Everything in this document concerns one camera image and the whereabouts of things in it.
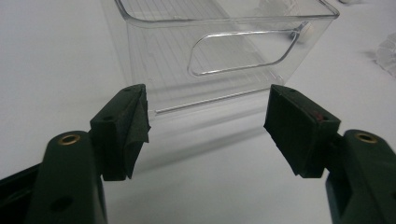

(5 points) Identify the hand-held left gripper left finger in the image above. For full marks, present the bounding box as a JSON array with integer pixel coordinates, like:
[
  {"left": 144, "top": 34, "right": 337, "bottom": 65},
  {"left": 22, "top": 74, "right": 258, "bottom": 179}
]
[{"left": 90, "top": 83, "right": 152, "bottom": 182}]

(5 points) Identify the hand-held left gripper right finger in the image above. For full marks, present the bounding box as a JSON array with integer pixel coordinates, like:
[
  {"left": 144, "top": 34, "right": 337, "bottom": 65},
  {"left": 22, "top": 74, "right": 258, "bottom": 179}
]
[{"left": 262, "top": 83, "right": 342, "bottom": 179}]

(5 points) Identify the clear plastic storage bin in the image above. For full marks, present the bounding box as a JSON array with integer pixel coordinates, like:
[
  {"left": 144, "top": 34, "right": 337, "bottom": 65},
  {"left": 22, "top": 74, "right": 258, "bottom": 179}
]
[{"left": 99, "top": 0, "right": 341, "bottom": 118}]

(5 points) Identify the white table cover board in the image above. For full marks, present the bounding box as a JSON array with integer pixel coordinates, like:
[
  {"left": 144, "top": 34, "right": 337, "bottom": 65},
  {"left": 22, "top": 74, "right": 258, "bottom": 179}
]
[{"left": 0, "top": 0, "right": 396, "bottom": 224}]

